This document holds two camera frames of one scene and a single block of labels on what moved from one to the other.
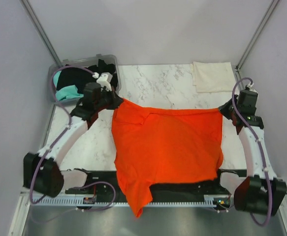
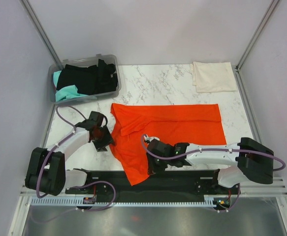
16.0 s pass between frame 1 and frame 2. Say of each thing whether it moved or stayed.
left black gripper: moved
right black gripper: moved
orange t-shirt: moved
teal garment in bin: stayed
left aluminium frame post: stayed
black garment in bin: stayed
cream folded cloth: stayed
